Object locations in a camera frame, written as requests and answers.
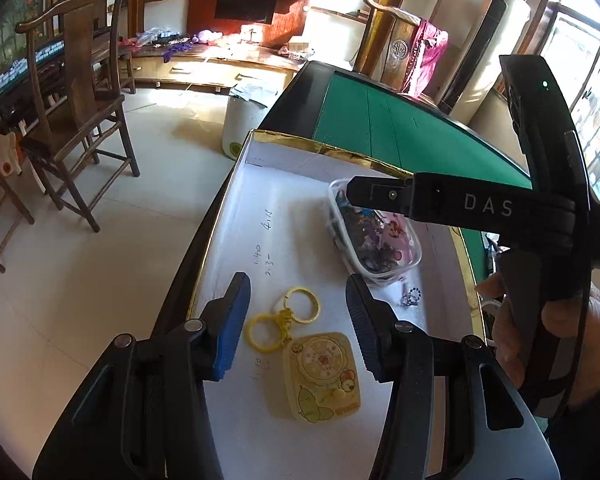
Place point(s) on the white gold-rimmed cardboard box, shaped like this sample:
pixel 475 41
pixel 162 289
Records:
pixel 280 240

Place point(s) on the floral wall mural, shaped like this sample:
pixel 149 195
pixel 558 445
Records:
pixel 5 25

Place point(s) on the white and orange toy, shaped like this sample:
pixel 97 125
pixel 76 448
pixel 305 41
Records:
pixel 5 152

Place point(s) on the purple plush toy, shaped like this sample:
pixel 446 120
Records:
pixel 207 36

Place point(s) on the wooden stool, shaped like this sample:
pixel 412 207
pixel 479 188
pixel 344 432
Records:
pixel 22 207

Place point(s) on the green mahjong table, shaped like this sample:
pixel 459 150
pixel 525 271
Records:
pixel 430 135

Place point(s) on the white trash bin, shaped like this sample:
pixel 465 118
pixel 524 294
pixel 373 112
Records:
pixel 240 125

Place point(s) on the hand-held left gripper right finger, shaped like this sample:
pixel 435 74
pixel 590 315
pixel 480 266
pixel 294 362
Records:
pixel 362 325

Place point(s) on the white standing air conditioner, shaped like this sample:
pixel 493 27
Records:
pixel 505 50

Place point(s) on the golden pillar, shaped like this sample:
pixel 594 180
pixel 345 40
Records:
pixel 380 25

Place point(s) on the person's right hand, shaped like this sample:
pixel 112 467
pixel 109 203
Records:
pixel 507 350

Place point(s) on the pink cloth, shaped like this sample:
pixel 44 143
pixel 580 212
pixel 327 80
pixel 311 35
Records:
pixel 427 55

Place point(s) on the purple cloth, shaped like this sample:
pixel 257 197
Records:
pixel 177 52

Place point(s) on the black table with tiles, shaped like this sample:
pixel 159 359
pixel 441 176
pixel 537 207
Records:
pixel 45 67

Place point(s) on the carved wooden chair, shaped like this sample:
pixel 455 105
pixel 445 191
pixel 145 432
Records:
pixel 400 50

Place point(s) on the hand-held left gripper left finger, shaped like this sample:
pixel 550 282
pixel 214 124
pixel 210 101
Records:
pixel 230 332

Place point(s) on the clear plastic accessory container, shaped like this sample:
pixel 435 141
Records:
pixel 380 245

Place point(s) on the black rectangular panel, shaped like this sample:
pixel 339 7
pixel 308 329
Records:
pixel 245 8

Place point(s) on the person's right forearm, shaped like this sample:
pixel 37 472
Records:
pixel 590 440

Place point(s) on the clear plastic bag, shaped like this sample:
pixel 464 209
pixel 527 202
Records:
pixel 151 36

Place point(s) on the wooden television cabinet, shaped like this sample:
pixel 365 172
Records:
pixel 205 67

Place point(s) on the tall wooden chair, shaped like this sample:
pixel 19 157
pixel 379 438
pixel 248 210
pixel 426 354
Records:
pixel 80 60

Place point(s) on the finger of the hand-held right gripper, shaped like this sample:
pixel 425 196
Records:
pixel 380 192

